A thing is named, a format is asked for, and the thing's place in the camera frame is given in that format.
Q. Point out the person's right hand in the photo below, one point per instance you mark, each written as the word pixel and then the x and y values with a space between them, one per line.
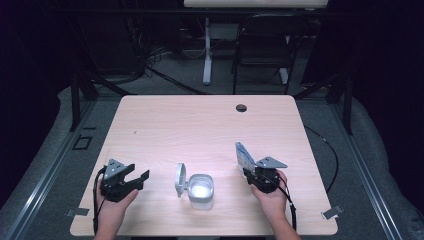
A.
pixel 273 203

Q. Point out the white and blue pouch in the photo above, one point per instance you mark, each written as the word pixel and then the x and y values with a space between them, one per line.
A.
pixel 243 156

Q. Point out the black metal stand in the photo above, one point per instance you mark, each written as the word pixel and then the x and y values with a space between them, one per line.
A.
pixel 347 106
pixel 75 100

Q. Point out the metal floor rail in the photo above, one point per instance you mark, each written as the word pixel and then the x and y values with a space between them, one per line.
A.
pixel 50 173
pixel 366 180

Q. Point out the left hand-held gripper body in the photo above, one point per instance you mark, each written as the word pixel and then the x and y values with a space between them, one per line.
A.
pixel 115 186

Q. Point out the white desk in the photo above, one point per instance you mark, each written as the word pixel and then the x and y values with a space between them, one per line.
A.
pixel 207 50

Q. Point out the square floor socket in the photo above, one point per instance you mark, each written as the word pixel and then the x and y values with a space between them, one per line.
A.
pixel 82 142

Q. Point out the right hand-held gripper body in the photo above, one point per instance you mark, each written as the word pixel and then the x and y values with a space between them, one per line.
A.
pixel 265 180

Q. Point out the black chair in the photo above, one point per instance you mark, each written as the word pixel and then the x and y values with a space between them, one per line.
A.
pixel 263 43

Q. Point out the glass jar with hinged lid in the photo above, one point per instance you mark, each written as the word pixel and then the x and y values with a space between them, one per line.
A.
pixel 200 191

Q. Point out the person's left hand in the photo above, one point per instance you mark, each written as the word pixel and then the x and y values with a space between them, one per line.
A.
pixel 111 210

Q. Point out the grey tape strip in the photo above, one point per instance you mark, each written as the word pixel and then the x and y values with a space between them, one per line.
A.
pixel 333 212
pixel 78 211

